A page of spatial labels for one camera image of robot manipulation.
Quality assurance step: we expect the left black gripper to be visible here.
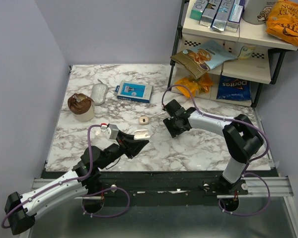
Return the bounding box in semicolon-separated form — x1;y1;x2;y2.
98;130;149;171

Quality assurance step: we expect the white earbud charging case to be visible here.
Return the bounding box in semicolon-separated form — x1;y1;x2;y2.
134;129;150;140

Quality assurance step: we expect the beige earbud charging case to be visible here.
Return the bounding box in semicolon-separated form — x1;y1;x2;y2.
139;116;149;125

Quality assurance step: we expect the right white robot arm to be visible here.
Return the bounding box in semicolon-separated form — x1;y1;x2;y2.
162;100;264;194

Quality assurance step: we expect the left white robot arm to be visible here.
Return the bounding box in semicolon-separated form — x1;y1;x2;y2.
1;124;150;235

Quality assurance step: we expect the orange snack bag lower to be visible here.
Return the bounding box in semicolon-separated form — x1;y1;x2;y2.
174;73;213;98

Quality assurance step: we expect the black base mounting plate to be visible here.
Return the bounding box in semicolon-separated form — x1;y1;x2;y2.
87;171;248;207

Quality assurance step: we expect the blue Harry's razor box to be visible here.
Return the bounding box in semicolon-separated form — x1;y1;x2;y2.
115;81;153;103

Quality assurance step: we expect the blue Doritos bag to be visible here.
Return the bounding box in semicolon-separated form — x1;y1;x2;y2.
217;75;251;101

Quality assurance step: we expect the gold blue snack bag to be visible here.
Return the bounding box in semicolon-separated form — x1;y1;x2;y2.
170;40;237;79

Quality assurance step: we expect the teal toothpaste box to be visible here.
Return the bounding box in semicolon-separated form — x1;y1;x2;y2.
190;0;209;21

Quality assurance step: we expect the orange kettle chips bag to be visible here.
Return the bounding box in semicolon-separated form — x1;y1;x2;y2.
266;0;298;47

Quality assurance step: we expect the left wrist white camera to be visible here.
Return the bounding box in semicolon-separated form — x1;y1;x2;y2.
100;123;119;140

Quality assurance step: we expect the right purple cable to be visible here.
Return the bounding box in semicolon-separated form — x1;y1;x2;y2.
161;84;271;216

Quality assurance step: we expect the purple cable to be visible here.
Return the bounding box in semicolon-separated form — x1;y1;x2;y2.
161;84;271;216
1;122;131;229

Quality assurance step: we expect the black frame shelf rack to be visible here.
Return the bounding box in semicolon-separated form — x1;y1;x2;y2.
172;0;298;108

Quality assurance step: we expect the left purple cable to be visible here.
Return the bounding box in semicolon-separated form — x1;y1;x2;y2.
1;122;131;229

